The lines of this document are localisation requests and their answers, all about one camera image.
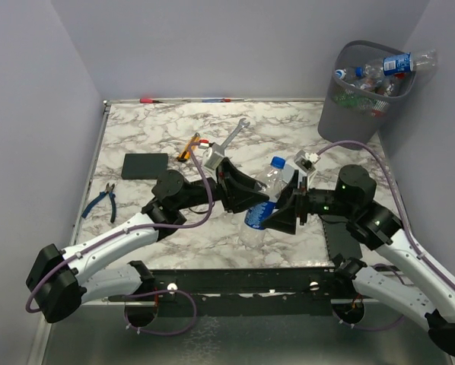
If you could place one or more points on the red handled screwdriver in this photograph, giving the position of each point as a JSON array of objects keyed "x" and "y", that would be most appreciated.
[{"x": 150, "y": 101}]

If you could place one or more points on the red green label water bottle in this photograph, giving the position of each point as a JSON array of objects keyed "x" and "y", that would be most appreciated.
[{"x": 389, "y": 87}]

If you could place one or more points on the black notebook right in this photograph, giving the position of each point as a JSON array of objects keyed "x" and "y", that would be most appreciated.
[{"x": 340, "y": 243}]

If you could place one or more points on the blue handled screwdriver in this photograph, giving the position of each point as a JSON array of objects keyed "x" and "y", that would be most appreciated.
[{"x": 216, "y": 100}]

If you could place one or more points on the black box left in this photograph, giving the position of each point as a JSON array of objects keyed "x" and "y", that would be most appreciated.
[{"x": 144, "y": 166}]

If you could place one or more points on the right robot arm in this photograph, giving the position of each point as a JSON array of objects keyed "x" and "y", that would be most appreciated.
[{"x": 429, "y": 302}]

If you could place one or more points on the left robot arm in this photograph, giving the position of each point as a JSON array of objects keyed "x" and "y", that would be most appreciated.
[{"x": 60, "y": 280}]

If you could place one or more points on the green plastic bottle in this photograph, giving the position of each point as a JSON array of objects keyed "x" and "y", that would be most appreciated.
[{"x": 351, "y": 101}]

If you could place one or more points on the silver open-end wrench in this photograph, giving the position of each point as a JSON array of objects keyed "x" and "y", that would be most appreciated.
[{"x": 242, "y": 124}]

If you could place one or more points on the grey white rectangular pad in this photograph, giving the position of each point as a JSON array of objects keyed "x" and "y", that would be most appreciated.
[{"x": 288, "y": 171}]

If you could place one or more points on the Pepsi bottle blue label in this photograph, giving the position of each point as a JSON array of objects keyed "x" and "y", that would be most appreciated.
[{"x": 402, "y": 63}]

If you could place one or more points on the clear bottle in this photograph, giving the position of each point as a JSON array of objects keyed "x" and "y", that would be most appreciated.
[{"x": 348, "y": 74}]

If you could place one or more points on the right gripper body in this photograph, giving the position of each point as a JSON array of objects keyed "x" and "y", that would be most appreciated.
[{"x": 316, "y": 201}]

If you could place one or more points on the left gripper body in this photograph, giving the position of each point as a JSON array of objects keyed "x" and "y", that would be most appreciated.
[{"x": 218, "y": 188}]

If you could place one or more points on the grey mesh waste bin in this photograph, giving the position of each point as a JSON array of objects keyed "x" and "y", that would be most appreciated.
[{"x": 338, "y": 123}]

